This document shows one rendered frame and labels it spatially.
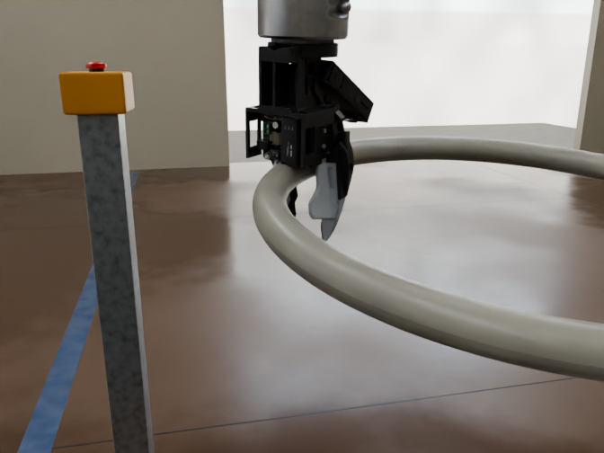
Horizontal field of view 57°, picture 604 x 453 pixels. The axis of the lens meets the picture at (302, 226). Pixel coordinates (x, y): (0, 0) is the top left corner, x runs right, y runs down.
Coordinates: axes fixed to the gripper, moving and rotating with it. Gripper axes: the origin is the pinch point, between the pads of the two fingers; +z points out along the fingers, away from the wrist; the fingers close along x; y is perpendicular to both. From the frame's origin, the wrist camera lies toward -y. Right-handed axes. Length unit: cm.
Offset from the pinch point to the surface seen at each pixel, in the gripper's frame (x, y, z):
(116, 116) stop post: -59, -23, -3
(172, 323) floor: -129, -99, 104
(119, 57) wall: -433, -340, 19
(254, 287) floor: -123, -151, 106
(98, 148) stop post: -62, -20, 3
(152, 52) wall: -411, -363, 13
